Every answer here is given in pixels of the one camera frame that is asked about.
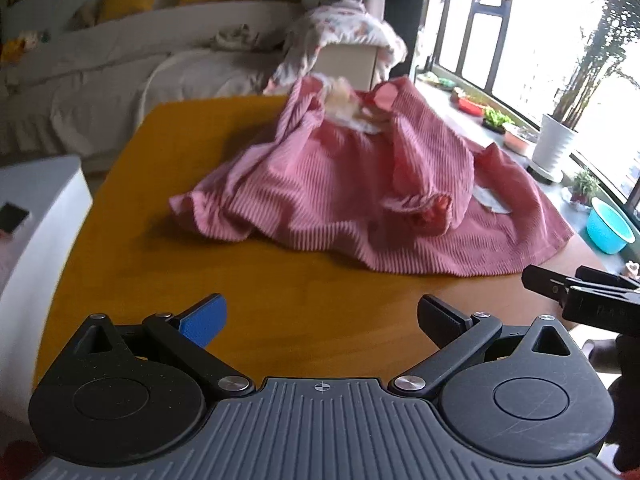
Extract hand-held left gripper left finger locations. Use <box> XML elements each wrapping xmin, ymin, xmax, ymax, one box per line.
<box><xmin>74</xmin><ymin>294</ymin><xmax>256</xmax><ymax>399</ymax></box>

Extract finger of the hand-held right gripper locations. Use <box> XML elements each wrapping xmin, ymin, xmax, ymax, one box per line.
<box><xmin>521</xmin><ymin>264</ymin><xmax>576</xmax><ymax>308</ymax></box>
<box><xmin>575</xmin><ymin>266</ymin><xmax>640</xmax><ymax>292</ymax></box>

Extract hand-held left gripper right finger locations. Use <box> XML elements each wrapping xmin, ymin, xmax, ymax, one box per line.
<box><xmin>390</xmin><ymin>294</ymin><xmax>587</xmax><ymax>401</ymax></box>

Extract pink ribbed garment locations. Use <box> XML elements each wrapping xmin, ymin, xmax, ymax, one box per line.
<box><xmin>167</xmin><ymin>75</ymin><xmax>576</xmax><ymax>278</ymax></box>

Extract person's right hand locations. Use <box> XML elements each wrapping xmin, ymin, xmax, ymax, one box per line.
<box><xmin>585</xmin><ymin>332</ymin><xmax>640</xmax><ymax>473</ymax></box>

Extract blue basin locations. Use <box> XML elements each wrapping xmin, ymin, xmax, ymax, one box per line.
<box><xmin>585</xmin><ymin>196</ymin><xmax>636</xmax><ymax>256</ymax></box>

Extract small potted plant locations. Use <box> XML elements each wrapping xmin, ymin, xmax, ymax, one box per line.
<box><xmin>567</xmin><ymin>169</ymin><xmax>601</xmax><ymax>207</ymax></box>

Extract dark plant saucer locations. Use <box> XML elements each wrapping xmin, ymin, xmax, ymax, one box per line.
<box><xmin>527</xmin><ymin>160</ymin><xmax>565</xmax><ymax>184</ymax></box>

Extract white plant pot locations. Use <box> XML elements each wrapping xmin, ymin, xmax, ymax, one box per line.
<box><xmin>531</xmin><ymin>112</ymin><xmax>580</xmax><ymax>173</ymax></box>

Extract pink basin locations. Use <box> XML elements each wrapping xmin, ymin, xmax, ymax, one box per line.
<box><xmin>502</xmin><ymin>122</ymin><xmax>540</xmax><ymax>157</ymax></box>

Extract black pot with greens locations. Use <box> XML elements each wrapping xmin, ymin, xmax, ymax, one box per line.
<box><xmin>481</xmin><ymin>107</ymin><xmax>516</xmax><ymax>135</ymax></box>

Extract red basin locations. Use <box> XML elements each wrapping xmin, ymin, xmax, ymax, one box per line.
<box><xmin>457</xmin><ymin>96</ymin><xmax>488</xmax><ymax>117</ymax></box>

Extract white side table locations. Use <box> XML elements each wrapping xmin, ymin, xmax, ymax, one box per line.
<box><xmin>0</xmin><ymin>155</ymin><xmax>96</xmax><ymax>421</ymax></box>

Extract tall green plant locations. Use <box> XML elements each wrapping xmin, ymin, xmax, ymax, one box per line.
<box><xmin>550</xmin><ymin>0</ymin><xmax>640</xmax><ymax>131</ymax></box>

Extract dark phone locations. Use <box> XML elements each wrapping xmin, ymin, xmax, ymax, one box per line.
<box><xmin>0</xmin><ymin>201</ymin><xmax>31</xmax><ymax>236</ymax></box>

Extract green bundle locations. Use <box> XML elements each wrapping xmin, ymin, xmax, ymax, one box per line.
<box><xmin>417</xmin><ymin>72</ymin><xmax>458</xmax><ymax>88</ymax></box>

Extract beige covered sofa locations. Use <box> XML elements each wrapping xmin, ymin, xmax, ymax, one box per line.
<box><xmin>0</xmin><ymin>0</ymin><xmax>311</xmax><ymax>171</ymax></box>

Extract crumpled grey cloth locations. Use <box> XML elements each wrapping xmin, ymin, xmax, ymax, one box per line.
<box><xmin>210</xmin><ymin>24</ymin><xmax>263</xmax><ymax>51</ymax></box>

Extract floral printed blanket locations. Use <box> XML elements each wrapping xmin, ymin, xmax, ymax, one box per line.
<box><xmin>262</xmin><ymin>0</ymin><xmax>408</xmax><ymax>96</ymax></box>

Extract beige plush toy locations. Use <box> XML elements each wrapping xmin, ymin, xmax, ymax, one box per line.
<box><xmin>70</xmin><ymin>0</ymin><xmax>98</xmax><ymax>28</ymax></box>

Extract yellow plush toy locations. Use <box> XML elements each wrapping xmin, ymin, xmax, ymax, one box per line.
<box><xmin>0</xmin><ymin>30</ymin><xmax>41</xmax><ymax>63</ymax></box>

